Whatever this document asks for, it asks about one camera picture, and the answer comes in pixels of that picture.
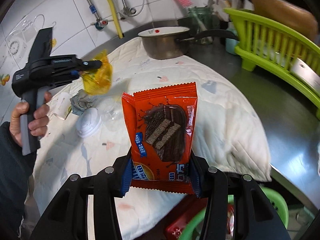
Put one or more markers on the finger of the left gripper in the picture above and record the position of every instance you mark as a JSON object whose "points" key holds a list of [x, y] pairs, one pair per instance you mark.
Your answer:
{"points": [[89, 65]]}

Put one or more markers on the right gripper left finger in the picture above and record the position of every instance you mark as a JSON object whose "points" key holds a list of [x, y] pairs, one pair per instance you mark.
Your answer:
{"points": [[66, 215]]}

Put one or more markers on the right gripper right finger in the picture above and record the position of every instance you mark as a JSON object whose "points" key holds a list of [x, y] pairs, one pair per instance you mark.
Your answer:
{"points": [[254, 215]]}

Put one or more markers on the yellow plastic candy wrapper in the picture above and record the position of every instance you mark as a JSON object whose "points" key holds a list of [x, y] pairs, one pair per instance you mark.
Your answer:
{"points": [[98, 81]]}

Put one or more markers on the grey white paper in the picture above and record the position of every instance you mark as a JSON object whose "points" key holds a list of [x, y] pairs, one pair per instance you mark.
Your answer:
{"points": [[81, 102]]}

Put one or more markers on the white paper cup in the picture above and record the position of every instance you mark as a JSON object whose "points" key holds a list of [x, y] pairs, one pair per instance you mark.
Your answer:
{"points": [[61, 106]]}

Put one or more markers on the clear plastic cup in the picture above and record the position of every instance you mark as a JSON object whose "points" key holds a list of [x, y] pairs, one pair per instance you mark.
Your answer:
{"points": [[111, 112]]}

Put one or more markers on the white plastic dome lid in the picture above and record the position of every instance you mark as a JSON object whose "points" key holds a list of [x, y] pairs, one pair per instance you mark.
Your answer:
{"points": [[88, 123]]}

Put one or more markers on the orange chocolate cake wrapper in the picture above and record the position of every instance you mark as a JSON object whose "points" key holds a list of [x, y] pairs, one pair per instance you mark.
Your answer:
{"points": [[162, 134]]}

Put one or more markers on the dark sleeve left forearm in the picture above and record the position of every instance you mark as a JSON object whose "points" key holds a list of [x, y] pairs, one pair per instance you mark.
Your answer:
{"points": [[16, 169]]}

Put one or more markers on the person's left hand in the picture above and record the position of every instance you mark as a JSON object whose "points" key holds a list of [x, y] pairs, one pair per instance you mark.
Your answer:
{"points": [[37, 127]]}

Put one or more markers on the green plastic waste basket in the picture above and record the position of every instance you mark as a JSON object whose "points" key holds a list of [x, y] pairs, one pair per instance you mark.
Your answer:
{"points": [[193, 229]]}

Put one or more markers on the red plastic crate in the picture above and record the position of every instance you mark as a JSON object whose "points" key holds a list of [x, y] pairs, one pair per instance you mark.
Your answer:
{"points": [[178, 218]]}

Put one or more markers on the green glass jar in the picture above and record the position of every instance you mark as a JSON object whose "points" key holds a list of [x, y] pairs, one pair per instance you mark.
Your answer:
{"points": [[201, 17]]}

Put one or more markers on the steel cleaver blade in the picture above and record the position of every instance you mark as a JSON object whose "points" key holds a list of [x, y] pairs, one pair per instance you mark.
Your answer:
{"points": [[304, 73]]}

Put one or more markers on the green plastic dish rack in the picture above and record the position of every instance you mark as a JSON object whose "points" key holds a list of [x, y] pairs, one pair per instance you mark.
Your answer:
{"points": [[274, 47]]}

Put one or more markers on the brown clay pot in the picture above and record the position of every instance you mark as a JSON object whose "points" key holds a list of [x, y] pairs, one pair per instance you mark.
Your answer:
{"points": [[289, 15]]}

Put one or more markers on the metal saucepan with black handle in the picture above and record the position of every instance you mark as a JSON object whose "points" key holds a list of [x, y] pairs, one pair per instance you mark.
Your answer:
{"points": [[170, 42]]}

